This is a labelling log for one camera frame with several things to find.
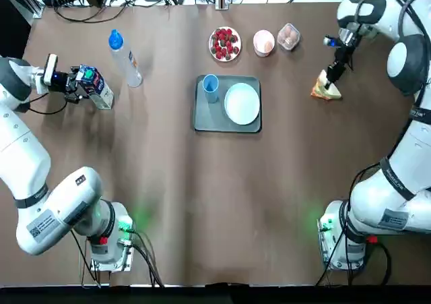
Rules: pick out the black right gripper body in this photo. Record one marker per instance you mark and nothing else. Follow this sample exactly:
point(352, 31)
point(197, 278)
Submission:
point(343, 53)

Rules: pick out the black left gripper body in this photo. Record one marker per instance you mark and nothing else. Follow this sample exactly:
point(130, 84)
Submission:
point(62, 81)

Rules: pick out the triangular sandwich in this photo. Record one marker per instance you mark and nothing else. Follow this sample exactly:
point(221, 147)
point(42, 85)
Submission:
point(320, 90)

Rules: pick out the blue white milk carton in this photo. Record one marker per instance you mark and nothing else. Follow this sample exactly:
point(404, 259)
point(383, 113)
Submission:
point(99, 90)

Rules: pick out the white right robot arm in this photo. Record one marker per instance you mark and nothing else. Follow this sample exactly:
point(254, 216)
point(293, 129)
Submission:
point(387, 196)

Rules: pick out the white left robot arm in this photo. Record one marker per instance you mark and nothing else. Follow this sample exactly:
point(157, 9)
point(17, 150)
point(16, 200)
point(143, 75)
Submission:
point(60, 206)

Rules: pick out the pink paper cup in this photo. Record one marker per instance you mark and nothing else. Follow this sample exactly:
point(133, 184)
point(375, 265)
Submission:
point(264, 42)

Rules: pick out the white round plate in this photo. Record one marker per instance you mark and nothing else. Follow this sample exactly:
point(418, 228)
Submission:
point(242, 103)

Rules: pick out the white plate under strawberries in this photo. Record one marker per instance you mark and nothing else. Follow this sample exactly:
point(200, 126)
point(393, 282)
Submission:
point(237, 36)

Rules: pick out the blue plastic cup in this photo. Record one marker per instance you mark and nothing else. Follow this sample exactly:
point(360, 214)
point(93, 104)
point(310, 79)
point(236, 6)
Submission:
point(210, 85)

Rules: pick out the grey-green plastic tray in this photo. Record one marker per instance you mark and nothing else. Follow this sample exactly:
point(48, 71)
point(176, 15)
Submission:
point(208, 118)

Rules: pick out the clear bottle blue cap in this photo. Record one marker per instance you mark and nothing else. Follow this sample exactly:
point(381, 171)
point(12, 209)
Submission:
point(126, 59)

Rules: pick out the clear plastic egg box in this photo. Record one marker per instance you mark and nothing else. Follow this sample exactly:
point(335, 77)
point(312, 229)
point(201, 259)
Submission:
point(289, 37)

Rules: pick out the red strawberries pile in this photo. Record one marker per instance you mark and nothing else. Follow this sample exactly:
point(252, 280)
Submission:
point(224, 44)

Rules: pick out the aluminium frame rail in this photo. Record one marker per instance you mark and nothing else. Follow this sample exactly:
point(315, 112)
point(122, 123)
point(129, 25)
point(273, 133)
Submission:
point(33, 5)

